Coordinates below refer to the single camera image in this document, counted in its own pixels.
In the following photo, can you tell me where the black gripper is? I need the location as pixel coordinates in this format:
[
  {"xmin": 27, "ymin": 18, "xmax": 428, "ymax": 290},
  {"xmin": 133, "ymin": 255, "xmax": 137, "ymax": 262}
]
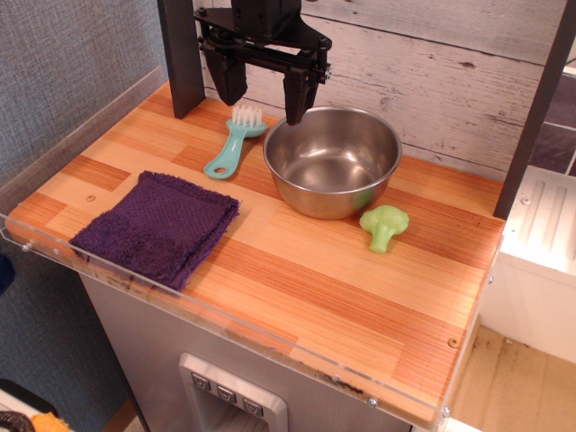
[{"xmin": 193, "ymin": 1, "xmax": 332, "ymax": 126}]

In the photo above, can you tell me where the teal dish brush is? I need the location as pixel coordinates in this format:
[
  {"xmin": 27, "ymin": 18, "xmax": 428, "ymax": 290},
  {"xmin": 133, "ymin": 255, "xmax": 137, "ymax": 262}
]
[{"xmin": 203, "ymin": 105, "xmax": 267, "ymax": 180}]

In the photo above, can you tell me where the stainless steel pot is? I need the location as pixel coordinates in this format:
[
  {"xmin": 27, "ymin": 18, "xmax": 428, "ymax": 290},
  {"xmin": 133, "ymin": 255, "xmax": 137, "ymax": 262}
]
[{"xmin": 263, "ymin": 107, "xmax": 402, "ymax": 220}]

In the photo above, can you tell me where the purple folded towel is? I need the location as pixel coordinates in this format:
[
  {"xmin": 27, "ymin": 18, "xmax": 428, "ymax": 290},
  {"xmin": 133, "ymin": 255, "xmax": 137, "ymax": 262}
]
[{"xmin": 70, "ymin": 171, "xmax": 239, "ymax": 292}]

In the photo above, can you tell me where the green toy broccoli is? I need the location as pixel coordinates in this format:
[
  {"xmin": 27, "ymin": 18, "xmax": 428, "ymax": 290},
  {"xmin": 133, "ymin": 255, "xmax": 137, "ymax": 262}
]
[{"xmin": 359, "ymin": 205, "xmax": 410, "ymax": 254}]

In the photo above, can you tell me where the grey toy fridge cabinet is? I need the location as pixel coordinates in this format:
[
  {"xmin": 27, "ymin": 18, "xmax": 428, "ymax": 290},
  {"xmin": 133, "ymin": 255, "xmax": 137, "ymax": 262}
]
[{"xmin": 81, "ymin": 276, "xmax": 412, "ymax": 431}]

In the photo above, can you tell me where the silver dispenser panel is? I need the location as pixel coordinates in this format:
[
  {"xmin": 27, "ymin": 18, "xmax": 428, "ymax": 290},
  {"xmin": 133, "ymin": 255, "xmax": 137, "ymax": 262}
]
[{"xmin": 178, "ymin": 353, "xmax": 289, "ymax": 431}]

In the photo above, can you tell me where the clear acrylic edge guard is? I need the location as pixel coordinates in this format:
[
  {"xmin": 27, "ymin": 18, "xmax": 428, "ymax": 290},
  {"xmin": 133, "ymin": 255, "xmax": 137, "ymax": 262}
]
[{"xmin": 4, "ymin": 208, "xmax": 503, "ymax": 431}]

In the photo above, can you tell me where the white toy sink unit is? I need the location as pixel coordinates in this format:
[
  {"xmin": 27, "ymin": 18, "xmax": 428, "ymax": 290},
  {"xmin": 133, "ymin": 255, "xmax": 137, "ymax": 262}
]
[{"xmin": 480, "ymin": 166, "xmax": 575, "ymax": 362}]

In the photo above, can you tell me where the orange and black object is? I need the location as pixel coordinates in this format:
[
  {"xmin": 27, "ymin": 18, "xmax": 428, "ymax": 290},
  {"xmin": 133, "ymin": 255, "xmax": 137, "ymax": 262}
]
[{"xmin": 1, "ymin": 410, "xmax": 71, "ymax": 432}]

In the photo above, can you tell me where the dark left shelf post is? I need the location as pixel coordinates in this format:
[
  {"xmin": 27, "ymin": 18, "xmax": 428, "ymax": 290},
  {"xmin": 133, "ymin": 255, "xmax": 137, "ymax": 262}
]
[{"xmin": 157, "ymin": 0, "xmax": 205, "ymax": 119}]

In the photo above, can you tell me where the dark shelf post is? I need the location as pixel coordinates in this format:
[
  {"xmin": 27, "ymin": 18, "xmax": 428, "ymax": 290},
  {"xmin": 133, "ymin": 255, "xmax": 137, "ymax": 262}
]
[
  {"xmin": 493, "ymin": 0, "xmax": 575, "ymax": 220},
  {"xmin": 157, "ymin": 0, "xmax": 205, "ymax": 119}
]

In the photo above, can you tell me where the dark right shelf post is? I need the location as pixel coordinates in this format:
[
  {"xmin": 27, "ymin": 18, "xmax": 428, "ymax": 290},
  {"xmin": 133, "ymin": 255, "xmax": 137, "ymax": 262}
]
[{"xmin": 493, "ymin": 0, "xmax": 575, "ymax": 220}]

